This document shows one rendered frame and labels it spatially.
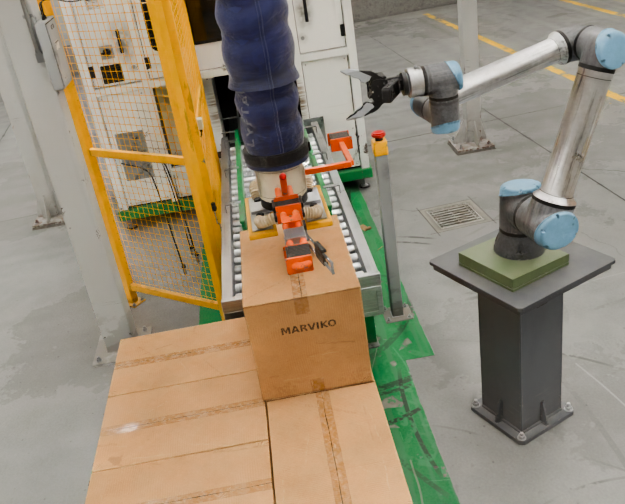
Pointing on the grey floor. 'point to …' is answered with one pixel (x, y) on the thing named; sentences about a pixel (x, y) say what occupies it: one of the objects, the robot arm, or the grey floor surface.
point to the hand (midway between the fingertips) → (342, 96)
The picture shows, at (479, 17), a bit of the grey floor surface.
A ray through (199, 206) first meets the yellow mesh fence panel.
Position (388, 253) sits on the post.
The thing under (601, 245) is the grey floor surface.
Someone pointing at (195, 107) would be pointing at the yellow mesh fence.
